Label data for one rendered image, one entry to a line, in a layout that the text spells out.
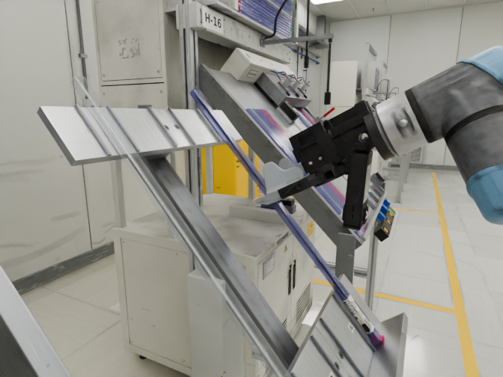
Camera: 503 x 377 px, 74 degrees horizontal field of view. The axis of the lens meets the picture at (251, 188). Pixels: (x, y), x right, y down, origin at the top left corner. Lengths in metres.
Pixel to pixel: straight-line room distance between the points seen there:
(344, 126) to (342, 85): 4.08
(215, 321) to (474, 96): 0.42
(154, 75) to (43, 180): 1.42
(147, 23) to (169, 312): 1.04
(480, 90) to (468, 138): 0.05
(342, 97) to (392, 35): 3.37
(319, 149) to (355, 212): 0.10
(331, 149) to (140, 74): 0.90
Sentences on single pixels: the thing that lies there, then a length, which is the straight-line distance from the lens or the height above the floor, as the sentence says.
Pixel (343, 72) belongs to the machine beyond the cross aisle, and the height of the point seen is 1.58.
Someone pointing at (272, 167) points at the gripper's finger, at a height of 0.99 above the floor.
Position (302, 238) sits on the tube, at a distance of 0.54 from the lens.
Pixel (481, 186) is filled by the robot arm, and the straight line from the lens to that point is 0.42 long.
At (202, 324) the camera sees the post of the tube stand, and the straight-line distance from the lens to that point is 0.53.
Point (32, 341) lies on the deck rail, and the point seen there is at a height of 0.88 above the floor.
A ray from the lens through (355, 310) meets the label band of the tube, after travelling 0.57.
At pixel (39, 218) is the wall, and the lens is 2.48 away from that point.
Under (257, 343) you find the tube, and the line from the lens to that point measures 0.37.
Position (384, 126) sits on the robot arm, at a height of 1.05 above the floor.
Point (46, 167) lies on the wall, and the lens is 2.46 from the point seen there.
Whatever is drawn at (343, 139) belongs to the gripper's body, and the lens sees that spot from 0.49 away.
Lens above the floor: 1.06
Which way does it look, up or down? 12 degrees down
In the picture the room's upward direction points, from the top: straight up
